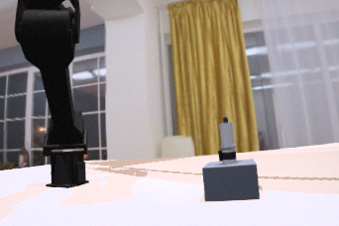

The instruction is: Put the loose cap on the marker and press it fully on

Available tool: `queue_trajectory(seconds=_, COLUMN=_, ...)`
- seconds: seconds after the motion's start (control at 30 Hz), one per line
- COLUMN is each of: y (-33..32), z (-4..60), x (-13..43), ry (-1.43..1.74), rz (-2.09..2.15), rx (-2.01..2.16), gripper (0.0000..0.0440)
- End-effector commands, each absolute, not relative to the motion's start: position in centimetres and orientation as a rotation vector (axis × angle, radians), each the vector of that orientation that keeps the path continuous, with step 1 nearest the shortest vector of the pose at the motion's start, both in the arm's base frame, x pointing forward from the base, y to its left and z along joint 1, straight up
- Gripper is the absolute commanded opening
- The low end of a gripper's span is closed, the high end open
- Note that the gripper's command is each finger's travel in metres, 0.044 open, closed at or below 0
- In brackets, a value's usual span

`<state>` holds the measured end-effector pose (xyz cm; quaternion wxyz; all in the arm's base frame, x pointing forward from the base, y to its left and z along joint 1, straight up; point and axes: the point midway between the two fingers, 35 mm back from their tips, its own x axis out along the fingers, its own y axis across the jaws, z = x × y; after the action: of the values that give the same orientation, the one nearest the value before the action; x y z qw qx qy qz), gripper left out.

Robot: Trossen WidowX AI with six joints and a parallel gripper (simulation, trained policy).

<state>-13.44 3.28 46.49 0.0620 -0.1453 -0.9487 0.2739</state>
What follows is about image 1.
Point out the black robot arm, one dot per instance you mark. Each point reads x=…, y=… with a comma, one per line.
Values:
x=48, y=37

